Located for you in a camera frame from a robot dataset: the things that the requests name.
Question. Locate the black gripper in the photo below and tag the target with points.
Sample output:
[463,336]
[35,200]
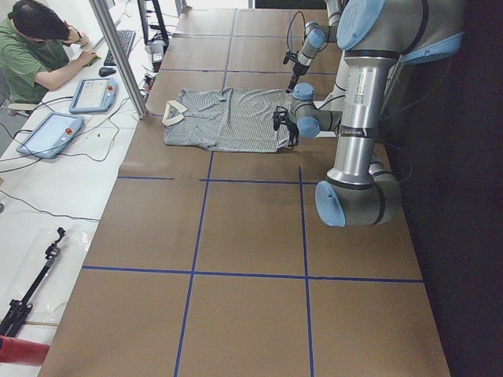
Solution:
[295,73]
[291,130]

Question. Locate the navy white striped polo shirt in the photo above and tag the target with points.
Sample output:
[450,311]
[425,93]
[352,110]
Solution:
[229,120]

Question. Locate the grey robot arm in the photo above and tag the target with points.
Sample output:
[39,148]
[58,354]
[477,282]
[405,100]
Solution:
[374,36]
[316,38]

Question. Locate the brown paper table cover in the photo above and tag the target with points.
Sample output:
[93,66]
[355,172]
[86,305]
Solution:
[217,264]

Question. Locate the black keyboard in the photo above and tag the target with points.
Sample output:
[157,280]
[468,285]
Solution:
[126,41]

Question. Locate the black computer mouse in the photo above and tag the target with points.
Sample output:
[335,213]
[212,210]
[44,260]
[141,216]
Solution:
[106,71]

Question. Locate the far blue teach pendant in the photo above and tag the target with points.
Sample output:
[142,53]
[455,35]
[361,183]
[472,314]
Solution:
[93,95]

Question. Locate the blue teach pendant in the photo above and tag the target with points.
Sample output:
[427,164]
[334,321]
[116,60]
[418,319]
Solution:
[51,136]
[93,95]

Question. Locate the near blue teach pendant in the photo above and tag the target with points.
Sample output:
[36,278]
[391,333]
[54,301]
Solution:
[51,136]

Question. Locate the man in green shirt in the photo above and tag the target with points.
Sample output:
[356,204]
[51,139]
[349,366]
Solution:
[33,59]

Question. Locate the clear plastic bag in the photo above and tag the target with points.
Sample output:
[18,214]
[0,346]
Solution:
[51,296]

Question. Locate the red cylinder object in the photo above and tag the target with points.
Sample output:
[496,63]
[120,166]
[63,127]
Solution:
[23,352]

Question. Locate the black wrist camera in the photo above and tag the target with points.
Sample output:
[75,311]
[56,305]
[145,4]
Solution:
[290,57]
[280,117]

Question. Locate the aluminium frame post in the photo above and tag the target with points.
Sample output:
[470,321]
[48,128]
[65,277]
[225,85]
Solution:
[122,63]

